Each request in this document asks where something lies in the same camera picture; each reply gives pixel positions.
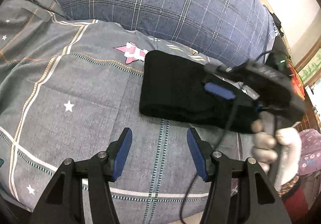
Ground pink floral cloth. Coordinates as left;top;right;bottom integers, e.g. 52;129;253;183
297;129;321;177

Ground person's right hand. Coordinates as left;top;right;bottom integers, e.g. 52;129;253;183
251;119;303;190

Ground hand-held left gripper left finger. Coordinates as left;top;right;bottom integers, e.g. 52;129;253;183
29;127;133;224

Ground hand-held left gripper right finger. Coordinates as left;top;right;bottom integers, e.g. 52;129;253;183
187;127;293;224

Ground person's right forearm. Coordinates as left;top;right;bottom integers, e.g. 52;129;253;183
276;175;311;219

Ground black pants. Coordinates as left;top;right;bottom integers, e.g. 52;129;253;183
139;50;256;134

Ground wooden picture frame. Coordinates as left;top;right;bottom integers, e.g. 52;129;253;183
295;45;321;87

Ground grey star-print bed sheet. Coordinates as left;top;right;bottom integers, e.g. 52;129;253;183
0;0;254;223

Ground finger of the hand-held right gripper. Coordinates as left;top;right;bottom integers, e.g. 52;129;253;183
204;81;259;101
204;63;252;82

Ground blue plaid pillow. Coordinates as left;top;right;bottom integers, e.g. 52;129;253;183
34;0;277;68

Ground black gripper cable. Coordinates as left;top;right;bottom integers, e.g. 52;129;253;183
179;100;239;223

